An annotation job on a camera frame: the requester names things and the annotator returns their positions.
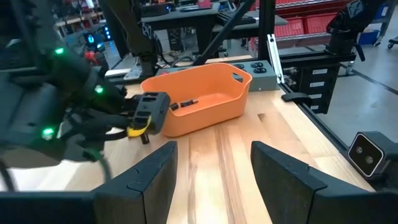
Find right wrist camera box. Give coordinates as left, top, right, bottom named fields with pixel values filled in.
left=132, top=91, right=171, bottom=136

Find black desk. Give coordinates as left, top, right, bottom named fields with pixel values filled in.
left=141, top=2, right=289, bottom=58

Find black clamp handle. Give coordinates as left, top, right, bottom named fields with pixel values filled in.
left=280, top=91, right=312, bottom=103

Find grey power strip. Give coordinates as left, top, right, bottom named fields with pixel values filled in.
left=155, top=59, right=279, bottom=93

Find blue storage bin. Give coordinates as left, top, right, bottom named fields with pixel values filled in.
left=358, top=3, right=390, bottom=46

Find red storage bins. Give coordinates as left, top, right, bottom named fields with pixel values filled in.
left=273, top=12, right=334, bottom=39

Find silver metal bracket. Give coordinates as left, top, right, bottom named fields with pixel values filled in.
left=266, top=33, right=285, bottom=85

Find silver-faced table camera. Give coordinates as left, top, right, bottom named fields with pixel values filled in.
left=347, top=131, right=398, bottom=187

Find black drawer cabinet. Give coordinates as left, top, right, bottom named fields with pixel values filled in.
left=279, top=51, right=358, bottom=114

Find blue-lit device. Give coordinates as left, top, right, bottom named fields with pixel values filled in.
left=83, top=24, right=113, bottom=51

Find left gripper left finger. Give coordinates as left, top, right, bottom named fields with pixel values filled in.
left=0, top=141, right=179, bottom=224

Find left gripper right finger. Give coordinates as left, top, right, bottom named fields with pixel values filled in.
left=250, top=140, right=398, bottom=224

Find orange plastic bin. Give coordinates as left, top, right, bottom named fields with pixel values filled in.
left=140, top=62, right=253, bottom=138

